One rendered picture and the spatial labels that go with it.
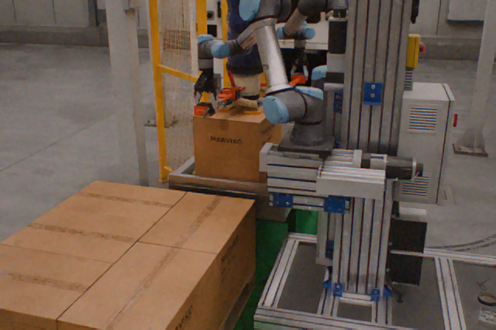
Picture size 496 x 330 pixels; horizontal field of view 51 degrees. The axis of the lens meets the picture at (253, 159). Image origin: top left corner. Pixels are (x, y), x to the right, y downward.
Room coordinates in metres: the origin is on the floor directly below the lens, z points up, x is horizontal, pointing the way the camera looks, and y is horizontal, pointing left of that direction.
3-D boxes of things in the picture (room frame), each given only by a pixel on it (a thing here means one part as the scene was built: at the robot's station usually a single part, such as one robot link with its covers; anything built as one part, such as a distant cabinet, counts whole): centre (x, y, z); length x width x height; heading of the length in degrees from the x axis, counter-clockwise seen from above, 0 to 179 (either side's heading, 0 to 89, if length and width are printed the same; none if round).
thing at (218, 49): (2.44, 0.15, 1.38); 0.11 x 0.11 x 0.08; 36
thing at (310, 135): (2.12, -0.23, 1.09); 0.15 x 0.15 x 0.10
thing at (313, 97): (2.11, -0.23, 1.20); 0.13 x 0.12 x 0.14; 126
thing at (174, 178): (2.72, 0.15, 0.58); 0.70 x 0.03 x 0.06; 73
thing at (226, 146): (3.05, 0.05, 0.75); 0.60 x 0.40 x 0.40; 160
